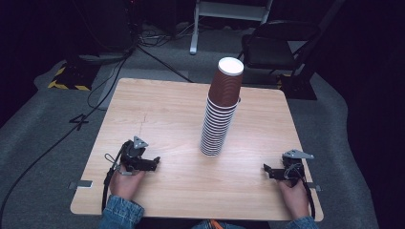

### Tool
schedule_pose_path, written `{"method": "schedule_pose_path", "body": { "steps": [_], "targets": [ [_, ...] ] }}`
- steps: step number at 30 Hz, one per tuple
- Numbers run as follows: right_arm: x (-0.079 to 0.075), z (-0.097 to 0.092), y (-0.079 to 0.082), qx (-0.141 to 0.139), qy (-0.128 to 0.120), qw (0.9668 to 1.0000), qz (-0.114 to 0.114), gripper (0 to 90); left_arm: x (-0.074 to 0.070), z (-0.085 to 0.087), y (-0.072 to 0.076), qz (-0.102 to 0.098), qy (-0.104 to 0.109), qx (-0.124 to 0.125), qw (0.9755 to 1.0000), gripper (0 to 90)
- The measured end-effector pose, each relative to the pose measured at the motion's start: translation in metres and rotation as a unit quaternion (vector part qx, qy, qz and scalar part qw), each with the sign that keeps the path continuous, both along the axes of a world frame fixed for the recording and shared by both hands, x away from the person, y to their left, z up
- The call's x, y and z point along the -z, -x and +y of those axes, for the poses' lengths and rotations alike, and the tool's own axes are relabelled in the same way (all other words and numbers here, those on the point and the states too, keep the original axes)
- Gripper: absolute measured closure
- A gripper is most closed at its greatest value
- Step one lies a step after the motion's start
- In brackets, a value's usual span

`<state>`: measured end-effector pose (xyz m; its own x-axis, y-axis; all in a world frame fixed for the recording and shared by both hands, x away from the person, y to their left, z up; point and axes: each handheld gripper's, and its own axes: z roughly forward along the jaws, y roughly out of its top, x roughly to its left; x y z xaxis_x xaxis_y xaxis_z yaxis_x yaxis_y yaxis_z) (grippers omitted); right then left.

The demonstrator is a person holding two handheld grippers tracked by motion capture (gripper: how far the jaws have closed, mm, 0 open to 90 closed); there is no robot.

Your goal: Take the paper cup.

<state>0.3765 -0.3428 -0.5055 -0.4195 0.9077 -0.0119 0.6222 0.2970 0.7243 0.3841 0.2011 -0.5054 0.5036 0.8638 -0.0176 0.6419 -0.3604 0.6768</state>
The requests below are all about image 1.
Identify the stack of brown paper cups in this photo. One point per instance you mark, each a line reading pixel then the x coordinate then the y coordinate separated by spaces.
pixel 219 127

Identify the dark equipment rack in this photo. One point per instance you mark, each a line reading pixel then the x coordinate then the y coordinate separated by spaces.
pixel 105 28

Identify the person's left hand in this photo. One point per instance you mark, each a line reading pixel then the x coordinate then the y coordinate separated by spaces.
pixel 125 186

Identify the white metal stand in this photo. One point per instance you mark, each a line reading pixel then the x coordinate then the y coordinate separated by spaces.
pixel 223 9

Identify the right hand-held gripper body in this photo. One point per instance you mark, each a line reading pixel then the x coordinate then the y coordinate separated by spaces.
pixel 293 165

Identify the person's right hand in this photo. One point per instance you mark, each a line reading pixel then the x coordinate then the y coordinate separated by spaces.
pixel 296 198

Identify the grey tape strip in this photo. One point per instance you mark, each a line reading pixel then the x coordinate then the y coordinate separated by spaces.
pixel 313 187
pixel 81 184

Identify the black folding chair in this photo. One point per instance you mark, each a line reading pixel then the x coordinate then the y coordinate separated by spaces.
pixel 270 51

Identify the person's denim-clad legs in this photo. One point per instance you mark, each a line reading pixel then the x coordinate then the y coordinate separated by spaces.
pixel 235 225

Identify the black slanted stand with base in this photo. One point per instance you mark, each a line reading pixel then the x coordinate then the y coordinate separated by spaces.
pixel 299 86

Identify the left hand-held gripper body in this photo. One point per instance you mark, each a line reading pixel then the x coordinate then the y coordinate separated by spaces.
pixel 135 157

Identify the black yellow striped stand base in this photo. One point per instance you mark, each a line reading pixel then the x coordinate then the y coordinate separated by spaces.
pixel 74 78

